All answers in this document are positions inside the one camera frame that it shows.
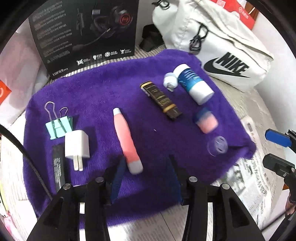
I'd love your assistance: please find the clear plastic cap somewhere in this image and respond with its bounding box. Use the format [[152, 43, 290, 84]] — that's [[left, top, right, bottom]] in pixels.
[[207, 136, 228, 157]]

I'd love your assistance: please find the black rectangular lighter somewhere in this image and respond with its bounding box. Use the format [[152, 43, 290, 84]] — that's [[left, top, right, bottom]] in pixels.
[[52, 144, 66, 192]]

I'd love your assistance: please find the small red paper bag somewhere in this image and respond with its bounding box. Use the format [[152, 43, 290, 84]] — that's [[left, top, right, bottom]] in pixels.
[[212, 0, 255, 30]]

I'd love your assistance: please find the black headset box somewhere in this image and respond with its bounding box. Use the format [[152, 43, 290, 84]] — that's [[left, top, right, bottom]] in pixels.
[[29, 0, 139, 79]]

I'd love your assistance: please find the green binder clip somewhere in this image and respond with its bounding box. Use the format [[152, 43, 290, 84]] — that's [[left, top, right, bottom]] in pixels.
[[44, 101, 73, 140]]

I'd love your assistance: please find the dark brown gold stick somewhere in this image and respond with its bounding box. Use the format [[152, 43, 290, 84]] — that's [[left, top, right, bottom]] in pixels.
[[140, 81, 183, 120]]

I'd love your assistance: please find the white USB charger plug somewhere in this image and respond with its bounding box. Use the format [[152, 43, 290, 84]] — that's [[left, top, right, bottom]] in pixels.
[[65, 130, 90, 171]]

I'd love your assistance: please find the pink white tube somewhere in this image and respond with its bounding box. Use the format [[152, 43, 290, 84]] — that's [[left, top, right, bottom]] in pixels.
[[113, 108, 144, 175]]

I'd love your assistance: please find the newspaper sheet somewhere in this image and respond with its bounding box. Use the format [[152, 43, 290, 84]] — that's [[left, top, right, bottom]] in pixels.
[[1, 116, 283, 240]]

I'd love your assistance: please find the black cable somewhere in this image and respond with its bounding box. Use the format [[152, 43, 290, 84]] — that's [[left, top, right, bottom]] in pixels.
[[260, 208, 292, 232], [0, 124, 54, 201]]

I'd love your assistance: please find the black cable left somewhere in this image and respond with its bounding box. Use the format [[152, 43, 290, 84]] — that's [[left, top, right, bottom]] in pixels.
[[0, 124, 54, 201]]

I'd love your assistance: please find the white Miniso plastic bag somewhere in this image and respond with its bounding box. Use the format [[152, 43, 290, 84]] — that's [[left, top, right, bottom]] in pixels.
[[1, 20, 49, 127]]

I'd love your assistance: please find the purple towel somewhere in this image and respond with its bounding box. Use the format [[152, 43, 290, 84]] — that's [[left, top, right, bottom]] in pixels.
[[23, 49, 256, 222]]

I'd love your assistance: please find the pink blue small cap bottle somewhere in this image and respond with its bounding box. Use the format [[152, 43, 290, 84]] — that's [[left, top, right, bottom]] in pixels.
[[193, 108, 219, 134]]

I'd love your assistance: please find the white blue bottle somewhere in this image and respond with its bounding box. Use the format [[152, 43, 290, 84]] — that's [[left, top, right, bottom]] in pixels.
[[173, 64, 214, 105]]

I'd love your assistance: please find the person's hand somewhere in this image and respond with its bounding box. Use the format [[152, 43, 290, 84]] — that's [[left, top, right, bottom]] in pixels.
[[285, 193, 295, 215]]

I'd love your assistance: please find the black cable right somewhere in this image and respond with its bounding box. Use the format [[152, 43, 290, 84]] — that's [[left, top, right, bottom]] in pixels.
[[260, 208, 292, 232]]

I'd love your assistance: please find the grey Nike waist bag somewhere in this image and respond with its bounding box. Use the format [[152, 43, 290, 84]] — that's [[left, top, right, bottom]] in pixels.
[[152, 1, 273, 92]]

